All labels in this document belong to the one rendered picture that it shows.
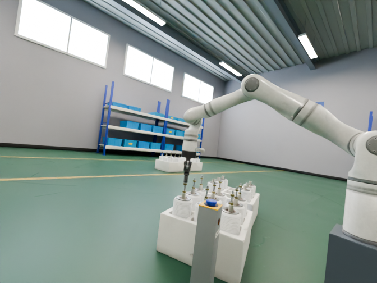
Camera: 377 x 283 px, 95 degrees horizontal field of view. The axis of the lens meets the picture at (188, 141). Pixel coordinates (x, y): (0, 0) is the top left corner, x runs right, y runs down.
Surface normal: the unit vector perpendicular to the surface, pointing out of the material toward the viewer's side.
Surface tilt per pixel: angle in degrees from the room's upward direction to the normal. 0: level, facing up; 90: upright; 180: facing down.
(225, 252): 90
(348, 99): 90
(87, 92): 90
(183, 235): 90
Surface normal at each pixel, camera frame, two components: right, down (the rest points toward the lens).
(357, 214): -0.90, -0.12
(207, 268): -0.43, -0.07
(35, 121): 0.67, 0.07
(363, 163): -0.66, -0.05
